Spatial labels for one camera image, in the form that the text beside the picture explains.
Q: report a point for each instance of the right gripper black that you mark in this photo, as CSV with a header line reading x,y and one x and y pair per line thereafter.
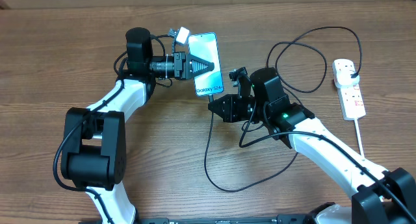
x,y
231,114

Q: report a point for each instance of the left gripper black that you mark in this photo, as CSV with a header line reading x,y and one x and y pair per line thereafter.
x,y
181,57

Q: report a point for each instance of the smartphone with blue screen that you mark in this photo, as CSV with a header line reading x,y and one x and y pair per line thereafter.
x,y
205,46

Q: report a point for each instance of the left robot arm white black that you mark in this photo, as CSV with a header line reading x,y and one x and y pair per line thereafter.
x,y
92,156

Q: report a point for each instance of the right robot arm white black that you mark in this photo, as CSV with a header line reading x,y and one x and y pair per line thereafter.
x,y
377,195

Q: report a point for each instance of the white charger plug adapter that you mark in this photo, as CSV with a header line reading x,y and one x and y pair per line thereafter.
x,y
345,78

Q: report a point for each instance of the white power strip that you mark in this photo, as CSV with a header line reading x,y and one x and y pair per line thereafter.
x,y
350,98

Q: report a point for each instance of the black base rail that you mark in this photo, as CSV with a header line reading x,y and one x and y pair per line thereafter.
x,y
221,220

